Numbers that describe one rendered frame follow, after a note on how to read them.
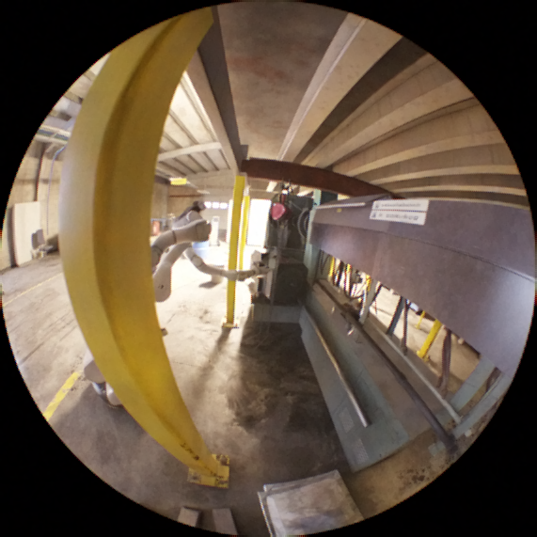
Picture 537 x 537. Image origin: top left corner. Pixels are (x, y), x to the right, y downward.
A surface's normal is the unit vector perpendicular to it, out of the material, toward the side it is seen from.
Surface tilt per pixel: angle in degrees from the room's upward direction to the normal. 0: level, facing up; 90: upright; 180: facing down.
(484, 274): 90
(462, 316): 90
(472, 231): 78
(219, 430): 0
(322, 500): 5
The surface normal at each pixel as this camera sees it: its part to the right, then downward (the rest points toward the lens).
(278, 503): -0.01, -1.00
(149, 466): 0.11, -0.96
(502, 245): -0.95, -0.28
